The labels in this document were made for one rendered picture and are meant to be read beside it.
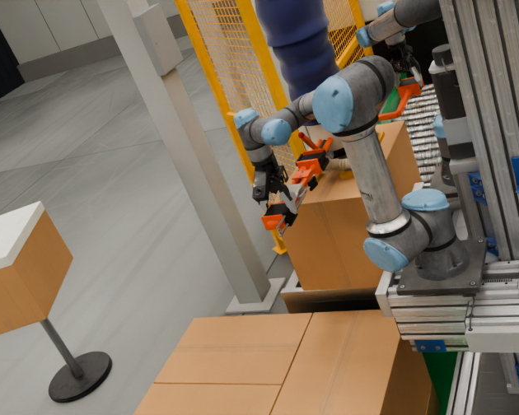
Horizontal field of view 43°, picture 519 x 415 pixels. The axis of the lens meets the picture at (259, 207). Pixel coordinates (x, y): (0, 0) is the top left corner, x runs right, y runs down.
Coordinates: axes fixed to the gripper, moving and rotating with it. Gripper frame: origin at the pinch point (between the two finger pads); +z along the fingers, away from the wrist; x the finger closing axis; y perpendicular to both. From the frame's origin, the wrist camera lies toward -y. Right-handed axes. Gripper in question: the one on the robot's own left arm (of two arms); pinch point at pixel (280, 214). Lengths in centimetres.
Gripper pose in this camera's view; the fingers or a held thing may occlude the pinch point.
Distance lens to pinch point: 207.4
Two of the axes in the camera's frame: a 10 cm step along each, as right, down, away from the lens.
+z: 3.4, 8.3, 4.3
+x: -8.7, 1.1, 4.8
